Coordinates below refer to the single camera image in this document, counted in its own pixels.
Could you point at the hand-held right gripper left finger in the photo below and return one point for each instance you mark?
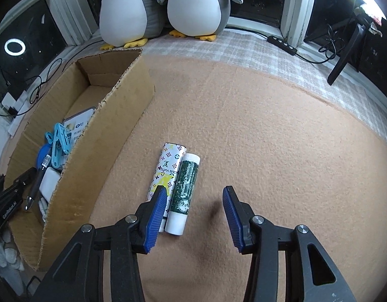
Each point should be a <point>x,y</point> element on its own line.
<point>155,221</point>

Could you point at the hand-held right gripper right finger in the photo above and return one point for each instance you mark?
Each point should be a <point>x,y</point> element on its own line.
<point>232,220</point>

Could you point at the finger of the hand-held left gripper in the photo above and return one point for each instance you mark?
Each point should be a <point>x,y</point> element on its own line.
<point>22,177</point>
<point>4,209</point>

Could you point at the black pen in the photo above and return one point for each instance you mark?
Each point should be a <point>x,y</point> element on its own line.
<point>39,179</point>

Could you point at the white charger cube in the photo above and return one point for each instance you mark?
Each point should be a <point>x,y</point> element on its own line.
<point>50,184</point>

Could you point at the blue round tape measure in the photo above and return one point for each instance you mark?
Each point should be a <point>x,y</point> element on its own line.
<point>44,155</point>

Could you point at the green lip balm tube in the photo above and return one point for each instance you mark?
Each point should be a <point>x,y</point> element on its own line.
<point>184,188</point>

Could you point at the light blue clip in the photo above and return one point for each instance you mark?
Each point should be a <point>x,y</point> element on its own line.
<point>62,146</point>
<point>49,137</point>

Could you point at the white patterned tube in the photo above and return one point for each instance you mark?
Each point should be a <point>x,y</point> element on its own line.
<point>168,163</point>

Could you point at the cardboard box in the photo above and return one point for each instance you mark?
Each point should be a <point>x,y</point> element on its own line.
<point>102,151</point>

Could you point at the person's left hand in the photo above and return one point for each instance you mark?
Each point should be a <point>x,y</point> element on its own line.
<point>4,253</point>

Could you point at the white adapter on sill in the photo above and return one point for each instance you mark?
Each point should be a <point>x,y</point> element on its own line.
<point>15,103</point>

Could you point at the grey tin box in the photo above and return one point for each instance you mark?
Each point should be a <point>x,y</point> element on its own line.
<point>78,125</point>

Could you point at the brown blanket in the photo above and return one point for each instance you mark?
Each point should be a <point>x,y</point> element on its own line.
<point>275,151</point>

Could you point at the plaid cloth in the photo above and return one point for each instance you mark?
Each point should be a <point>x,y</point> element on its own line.
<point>243,53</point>

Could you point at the black power strip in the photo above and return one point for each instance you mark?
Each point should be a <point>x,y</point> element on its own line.
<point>281,44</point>

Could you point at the large penguin plush toy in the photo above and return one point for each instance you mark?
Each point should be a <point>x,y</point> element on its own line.
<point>124,9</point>

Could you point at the black monitor stand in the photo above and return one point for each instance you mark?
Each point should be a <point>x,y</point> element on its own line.
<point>347,53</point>

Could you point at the small penguin plush toy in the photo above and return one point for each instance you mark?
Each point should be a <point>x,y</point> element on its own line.
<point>193,6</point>

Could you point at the white window frame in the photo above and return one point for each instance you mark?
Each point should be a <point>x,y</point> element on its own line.
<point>290,3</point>

